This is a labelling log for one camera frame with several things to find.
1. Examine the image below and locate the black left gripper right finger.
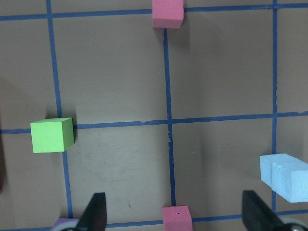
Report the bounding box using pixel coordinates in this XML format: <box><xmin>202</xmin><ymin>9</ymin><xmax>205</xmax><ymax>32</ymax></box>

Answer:
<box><xmin>242</xmin><ymin>190</ymin><xmax>284</xmax><ymax>231</ymax></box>

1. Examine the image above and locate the green foam block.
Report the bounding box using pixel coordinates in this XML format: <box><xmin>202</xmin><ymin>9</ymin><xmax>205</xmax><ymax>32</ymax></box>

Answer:
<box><xmin>30</xmin><ymin>117</ymin><xmax>74</xmax><ymax>153</ymax></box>

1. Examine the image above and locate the light blue foam block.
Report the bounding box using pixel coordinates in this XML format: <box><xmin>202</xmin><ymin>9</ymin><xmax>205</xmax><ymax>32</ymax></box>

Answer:
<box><xmin>259</xmin><ymin>154</ymin><xmax>299</xmax><ymax>187</ymax></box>

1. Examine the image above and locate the purple foam block far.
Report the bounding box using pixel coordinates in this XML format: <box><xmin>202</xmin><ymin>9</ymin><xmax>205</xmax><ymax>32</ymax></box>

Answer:
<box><xmin>50</xmin><ymin>218</ymin><xmax>79</xmax><ymax>231</ymax></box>

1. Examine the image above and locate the pink foam block left-near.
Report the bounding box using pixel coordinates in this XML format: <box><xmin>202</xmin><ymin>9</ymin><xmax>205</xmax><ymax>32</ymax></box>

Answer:
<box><xmin>162</xmin><ymin>205</ymin><xmax>193</xmax><ymax>231</ymax></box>

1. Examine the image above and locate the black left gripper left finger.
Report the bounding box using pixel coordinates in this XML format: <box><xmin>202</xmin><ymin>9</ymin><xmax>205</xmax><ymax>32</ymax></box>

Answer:
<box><xmin>76</xmin><ymin>192</ymin><xmax>107</xmax><ymax>231</ymax></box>

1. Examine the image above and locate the pink foam block left-far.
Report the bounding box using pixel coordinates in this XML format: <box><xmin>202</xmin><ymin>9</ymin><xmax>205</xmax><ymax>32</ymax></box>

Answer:
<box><xmin>152</xmin><ymin>0</ymin><xmax>184</xmax><ymax>29</ymax></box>

